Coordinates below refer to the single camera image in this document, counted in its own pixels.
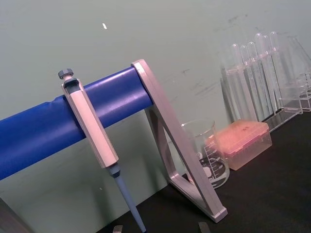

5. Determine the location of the clear glass beaker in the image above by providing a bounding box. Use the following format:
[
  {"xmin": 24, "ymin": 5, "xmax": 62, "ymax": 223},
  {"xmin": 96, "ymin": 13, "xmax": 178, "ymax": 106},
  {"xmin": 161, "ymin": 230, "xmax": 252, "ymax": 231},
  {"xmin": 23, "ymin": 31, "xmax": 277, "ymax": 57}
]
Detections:
[{"xmin": 180, "ymin": 118, "xmax": 231, "ymax": 190}]

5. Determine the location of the black table cloth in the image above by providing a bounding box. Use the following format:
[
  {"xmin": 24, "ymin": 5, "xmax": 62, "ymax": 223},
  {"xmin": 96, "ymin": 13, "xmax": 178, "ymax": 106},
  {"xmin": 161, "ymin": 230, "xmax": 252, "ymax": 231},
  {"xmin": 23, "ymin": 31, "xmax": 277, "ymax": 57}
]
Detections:
[{"xmin": 95, "ymin": 106, "xmax": 311, "ymax": 233}]

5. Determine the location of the pink pipette tip box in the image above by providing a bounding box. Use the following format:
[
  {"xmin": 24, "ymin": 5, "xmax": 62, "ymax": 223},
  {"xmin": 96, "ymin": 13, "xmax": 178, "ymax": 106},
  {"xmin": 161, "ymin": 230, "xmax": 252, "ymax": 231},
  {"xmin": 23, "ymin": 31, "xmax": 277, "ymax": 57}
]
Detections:
[{"xmin": 206, "ymin": 120, "xmax": 273, "ymax": 171}]

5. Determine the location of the grey and white pipette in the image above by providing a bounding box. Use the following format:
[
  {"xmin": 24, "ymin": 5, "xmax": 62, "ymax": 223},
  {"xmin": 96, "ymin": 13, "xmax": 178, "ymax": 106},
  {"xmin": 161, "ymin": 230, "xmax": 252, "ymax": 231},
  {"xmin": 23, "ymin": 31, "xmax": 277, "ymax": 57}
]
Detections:
[{"xmin": 57, "ymin": 67, "xmax": 148, "ymax": 233}]

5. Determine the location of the grey stand with blue bar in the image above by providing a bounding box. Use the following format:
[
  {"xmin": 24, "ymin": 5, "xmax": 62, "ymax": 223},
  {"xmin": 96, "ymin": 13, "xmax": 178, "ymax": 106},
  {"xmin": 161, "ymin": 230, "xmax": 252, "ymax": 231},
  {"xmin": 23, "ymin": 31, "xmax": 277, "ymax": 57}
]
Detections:
[{"xmin": 0, "ymin": 59, "xmax": 228, "ymax": 233}]

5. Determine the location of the clear acrylic test tube rack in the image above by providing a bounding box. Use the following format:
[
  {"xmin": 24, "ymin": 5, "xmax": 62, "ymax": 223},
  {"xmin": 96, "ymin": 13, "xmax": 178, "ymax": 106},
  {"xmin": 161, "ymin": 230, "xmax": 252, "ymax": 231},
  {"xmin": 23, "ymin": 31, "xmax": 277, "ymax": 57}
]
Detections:
[{"xmin": 218, "ymin": 52, "xmax": 305, "ymax": 133}]

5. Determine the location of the small clear acrylic holder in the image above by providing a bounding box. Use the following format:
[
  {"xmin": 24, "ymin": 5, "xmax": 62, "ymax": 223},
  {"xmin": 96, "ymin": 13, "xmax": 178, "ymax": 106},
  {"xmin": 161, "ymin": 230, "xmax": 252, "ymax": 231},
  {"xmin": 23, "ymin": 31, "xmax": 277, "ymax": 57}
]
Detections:
[{"xmin": 278, "ymin": 93, "xmax": 311, "ymax": 115}]

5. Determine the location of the clear test tube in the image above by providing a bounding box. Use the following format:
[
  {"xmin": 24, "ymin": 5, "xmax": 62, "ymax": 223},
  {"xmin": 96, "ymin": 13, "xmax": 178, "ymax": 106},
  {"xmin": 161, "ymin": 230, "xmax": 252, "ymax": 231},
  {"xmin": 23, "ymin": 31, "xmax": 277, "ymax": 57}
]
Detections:
[
  {"xmin": 247, "ymin": 41, "xmax": 266, "ymax": 119},
  {"xmin": 254, "ymin": 33, "xmax": 271, "ymax": 117},
  {"xmin": 269, "ymin": 31, "xmax": 285, "ymax": 110},
  {"xmin": 261, "ymin": 35, "xmax": 278, "ymax": 115},
  {"xmin": 240, "ymin": 44, "xmax": 259, "ymax": 120},
  {"xmin": 230, "ymin": 43, "xmax": 251, "ymax": 120}
]

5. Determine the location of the clear glass conical flask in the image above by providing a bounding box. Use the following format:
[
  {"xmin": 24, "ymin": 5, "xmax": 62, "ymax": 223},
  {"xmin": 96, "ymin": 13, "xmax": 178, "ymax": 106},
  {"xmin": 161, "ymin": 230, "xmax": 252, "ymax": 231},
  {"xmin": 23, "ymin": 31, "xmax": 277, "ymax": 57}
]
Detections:
[{"xmin": 287, "ymin": 33, "xmax": 311, "ymax": 98}]

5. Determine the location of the plain pale wall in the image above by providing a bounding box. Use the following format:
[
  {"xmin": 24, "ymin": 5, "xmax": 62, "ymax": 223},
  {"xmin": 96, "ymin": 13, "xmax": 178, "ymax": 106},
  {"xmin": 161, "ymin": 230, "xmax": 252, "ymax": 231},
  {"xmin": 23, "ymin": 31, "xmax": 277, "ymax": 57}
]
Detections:
[{"xmin": 0, "ymin": 0, "xmax": 311, "ymax": 212}]

